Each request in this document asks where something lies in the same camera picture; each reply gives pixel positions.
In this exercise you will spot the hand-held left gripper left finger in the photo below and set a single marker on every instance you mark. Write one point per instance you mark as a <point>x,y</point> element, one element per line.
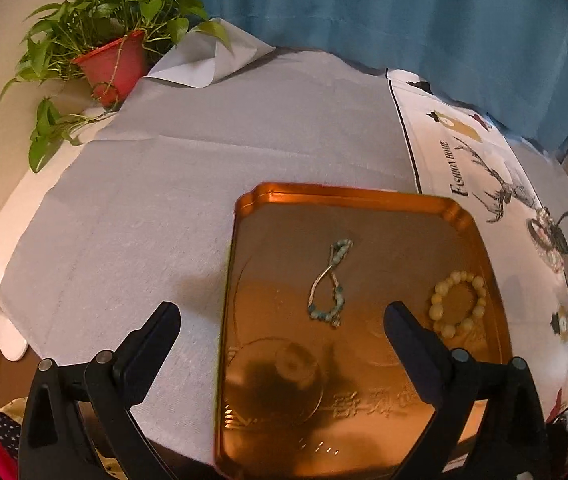
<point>163,332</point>

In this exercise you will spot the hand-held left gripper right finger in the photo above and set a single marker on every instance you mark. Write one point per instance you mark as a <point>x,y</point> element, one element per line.
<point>403,340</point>

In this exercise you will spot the orange metal tray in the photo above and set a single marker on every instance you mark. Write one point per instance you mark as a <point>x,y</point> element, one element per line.
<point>284,260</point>

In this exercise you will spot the grey tablecloth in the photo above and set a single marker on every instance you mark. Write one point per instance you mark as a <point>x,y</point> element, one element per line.
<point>164,185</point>

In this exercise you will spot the white round device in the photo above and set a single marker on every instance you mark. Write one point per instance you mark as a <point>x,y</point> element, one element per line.
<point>11,337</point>

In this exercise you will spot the white printed table runner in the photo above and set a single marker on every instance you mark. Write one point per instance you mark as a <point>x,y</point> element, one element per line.
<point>443,130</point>

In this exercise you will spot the red flower pot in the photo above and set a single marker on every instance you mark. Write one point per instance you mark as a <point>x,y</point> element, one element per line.
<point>114,62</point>

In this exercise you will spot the green potted plant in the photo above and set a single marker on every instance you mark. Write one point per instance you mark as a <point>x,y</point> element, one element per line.
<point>109,0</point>

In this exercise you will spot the blue curtain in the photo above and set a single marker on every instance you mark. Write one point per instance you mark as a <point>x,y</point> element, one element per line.
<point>363,5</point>

